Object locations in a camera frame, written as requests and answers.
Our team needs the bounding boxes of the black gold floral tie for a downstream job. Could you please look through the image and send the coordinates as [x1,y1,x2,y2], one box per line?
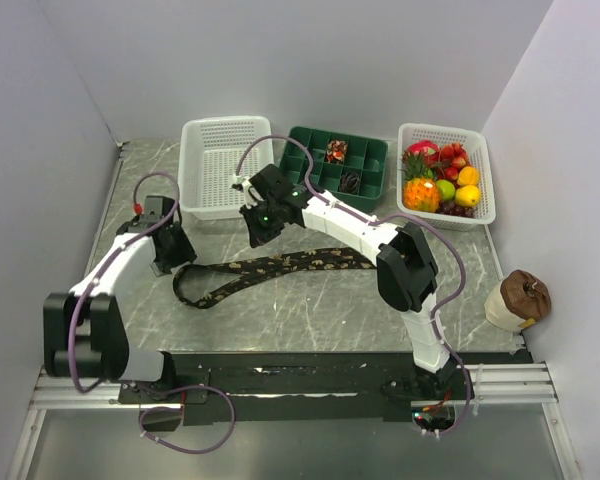
[172,247,375,310]

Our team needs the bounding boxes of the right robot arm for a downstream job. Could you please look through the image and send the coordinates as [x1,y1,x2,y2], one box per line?
[232,164,455,399]

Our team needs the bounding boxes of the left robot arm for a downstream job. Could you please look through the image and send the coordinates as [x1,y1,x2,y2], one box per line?
[43,195,196,402]

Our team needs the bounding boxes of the dark striped rolled tie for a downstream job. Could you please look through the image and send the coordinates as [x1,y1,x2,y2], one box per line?
[338,171,361,195]

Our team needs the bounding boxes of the red floral rolled tie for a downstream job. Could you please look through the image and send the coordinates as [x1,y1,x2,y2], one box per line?
[324,139,349,165]

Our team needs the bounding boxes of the green divided organizer tray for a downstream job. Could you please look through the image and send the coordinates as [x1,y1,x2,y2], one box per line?
[279,126,388,213]

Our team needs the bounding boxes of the white empty plastic basket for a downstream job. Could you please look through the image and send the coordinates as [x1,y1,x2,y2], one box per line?
[178,115,274,221]

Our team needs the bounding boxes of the orange pineapple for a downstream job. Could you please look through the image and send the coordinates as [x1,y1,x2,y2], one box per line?
[402,151,440,213]

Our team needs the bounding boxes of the white fruit basket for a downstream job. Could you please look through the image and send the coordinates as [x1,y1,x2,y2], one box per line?
[396,123,496,231]

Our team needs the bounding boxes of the pink dragon fruit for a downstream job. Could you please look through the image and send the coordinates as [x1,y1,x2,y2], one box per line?
[402,140,440,167]

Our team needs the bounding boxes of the dark grapes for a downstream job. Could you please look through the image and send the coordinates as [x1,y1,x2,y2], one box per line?
[436,201,474,218]

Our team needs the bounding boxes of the green apple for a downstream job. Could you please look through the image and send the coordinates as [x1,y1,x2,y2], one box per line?
[436,179,456,202]

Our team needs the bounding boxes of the red strawberries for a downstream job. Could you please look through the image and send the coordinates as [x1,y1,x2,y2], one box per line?
[432,142,470,182]

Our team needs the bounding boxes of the yellow lemon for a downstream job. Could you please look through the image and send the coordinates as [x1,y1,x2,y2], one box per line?
[454,185,481,208]

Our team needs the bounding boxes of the orange fruit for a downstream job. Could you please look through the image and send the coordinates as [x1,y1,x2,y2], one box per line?
[457,166,480,187]

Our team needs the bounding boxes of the brown paper bag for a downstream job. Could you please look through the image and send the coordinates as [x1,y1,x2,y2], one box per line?
[484,270,552,333]

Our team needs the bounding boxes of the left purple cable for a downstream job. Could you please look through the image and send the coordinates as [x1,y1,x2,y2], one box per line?
[67,172,181,395]

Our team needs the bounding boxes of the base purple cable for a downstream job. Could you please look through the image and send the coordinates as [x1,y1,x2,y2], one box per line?
[138,383,237,455]

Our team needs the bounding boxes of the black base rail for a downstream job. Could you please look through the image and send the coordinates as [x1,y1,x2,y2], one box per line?
[117,351,531,426]

